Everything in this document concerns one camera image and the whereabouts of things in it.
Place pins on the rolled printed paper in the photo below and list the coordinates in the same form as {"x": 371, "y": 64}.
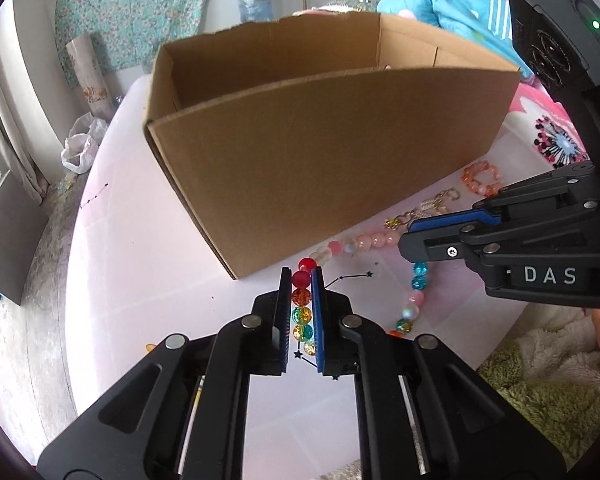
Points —
{"x": 89, "y": 77}

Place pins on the dark grey board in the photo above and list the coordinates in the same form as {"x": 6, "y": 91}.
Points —
{"x": 10, "y": 240}

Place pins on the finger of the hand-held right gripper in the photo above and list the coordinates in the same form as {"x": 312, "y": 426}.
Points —
{"x": 430, "y": 247}
{"x": 455, "y": 219}

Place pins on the pink printed mat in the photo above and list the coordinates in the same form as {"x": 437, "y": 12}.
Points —
{"x": 145, "y": 260}

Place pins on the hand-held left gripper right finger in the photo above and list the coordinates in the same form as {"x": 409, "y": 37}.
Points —
{"x": 320, "y": 330}

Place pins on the white fluffy blanket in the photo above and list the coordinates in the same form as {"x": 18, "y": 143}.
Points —
{"x": 560, "y": 340}

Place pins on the blue striped garment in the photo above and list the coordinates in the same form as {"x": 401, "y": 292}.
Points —
{"x": 445, "y": 7}

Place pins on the blue water bottle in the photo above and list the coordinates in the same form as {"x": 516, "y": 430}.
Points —
{"x": 254, "y": 2}

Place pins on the white plastic bag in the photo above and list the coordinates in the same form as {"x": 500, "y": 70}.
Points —
{"x": 82, "y": 147}

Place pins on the brown cardboard box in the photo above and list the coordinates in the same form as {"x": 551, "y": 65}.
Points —
{"x": 305, "y": 150}

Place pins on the teal floral cloth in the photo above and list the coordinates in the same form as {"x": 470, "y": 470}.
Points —
{"x": 130, "y": 15}

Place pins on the green fluffy blanket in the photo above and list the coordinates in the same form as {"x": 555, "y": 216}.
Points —
{"x": 535, "y": 405}

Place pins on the pink flower printed bedsheet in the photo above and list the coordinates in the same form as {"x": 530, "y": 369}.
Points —
{"x": 540, "y": 120}

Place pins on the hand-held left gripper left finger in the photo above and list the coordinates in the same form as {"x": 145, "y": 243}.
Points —
{"x": 281, "y": 330}

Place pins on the pale curtain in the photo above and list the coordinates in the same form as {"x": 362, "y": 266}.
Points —
{"x": 5, "y": 125}

